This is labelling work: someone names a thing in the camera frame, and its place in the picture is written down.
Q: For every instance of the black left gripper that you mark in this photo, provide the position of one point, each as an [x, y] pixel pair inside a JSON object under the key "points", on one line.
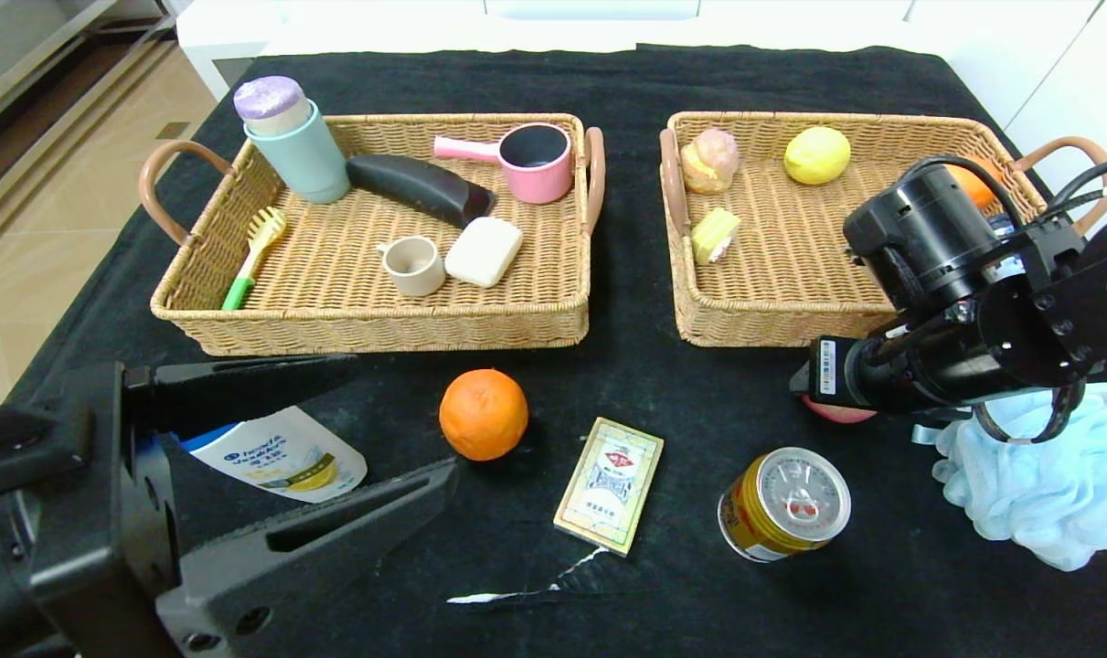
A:
{"points": [[110, 484]]}

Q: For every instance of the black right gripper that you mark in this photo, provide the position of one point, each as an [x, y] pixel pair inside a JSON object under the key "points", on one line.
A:
{"points": [[825, 367]]}

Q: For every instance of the white shampoo bottle blue cap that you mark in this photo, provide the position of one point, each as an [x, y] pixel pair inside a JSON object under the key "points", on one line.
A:
{"points": [[288, 461]]}

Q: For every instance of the pink peach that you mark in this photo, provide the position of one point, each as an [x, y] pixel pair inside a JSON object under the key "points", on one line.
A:
{"points": [[841, 413]]}

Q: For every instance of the yellow drink can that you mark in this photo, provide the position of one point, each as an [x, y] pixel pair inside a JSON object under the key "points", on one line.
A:
{"points": [[772, 512]]}

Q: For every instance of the yellow cake slice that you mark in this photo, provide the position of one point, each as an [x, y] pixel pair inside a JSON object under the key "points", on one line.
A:
{"points": [[715, 236]]}

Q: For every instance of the orange fruit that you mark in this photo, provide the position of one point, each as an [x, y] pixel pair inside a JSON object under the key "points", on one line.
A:
{"points": [[484, 416], [978, 187]]}

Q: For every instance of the yellow lemon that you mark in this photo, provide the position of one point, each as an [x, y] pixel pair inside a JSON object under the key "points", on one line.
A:
{"points": [[816, 155]]}

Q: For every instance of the dark blue printed jar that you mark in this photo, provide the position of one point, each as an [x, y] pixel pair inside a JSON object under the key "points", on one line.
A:
{"points": [[1012, 247]]}

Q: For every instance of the yellow green brush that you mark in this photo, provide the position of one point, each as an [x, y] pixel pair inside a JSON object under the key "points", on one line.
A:
{"points": [[263, 231]]}

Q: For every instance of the small beige cup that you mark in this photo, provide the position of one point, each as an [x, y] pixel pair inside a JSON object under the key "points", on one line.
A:
{"points": [[419, 272]]}

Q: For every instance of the pink frosted pastry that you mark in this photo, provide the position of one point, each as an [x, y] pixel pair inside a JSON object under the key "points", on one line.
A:
{"points": [[710, 162]]}

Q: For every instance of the printed card box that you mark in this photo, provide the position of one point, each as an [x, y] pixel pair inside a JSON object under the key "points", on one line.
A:
{"points": [[608, 484]]}

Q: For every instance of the light blue bath pouf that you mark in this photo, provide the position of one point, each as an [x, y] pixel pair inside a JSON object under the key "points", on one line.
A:
{"points": [[1047, 493]]}

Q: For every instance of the cream soap bar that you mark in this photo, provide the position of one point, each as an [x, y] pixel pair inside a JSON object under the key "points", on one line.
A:
{"points": [[484, 252]]}

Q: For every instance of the teal plastic cup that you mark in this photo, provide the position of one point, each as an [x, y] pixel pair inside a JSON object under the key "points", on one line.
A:
{"points": [[308, 163]]}

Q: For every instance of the dark eggplant shaped object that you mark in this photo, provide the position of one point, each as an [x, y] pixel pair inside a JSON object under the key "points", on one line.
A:
{"points": [[414, 185]]}

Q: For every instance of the pink toy saucepan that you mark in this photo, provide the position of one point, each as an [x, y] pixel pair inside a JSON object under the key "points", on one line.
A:
{"points": [[537, 176]]}

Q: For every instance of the brass floor socket cover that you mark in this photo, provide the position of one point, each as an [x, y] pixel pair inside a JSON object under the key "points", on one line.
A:
{"points": [[175, 131]]}

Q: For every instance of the purple capped beige bottle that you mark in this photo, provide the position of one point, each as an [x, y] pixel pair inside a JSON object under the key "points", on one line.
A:
{"points": [[271, 99]]}

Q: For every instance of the white cabinet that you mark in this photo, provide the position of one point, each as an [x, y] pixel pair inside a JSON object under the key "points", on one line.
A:
{"points": [[233, 37]]}

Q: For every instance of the grey metal cabinet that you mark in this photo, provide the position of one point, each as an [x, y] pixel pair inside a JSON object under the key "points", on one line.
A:
{"points": [[32, 46]]}

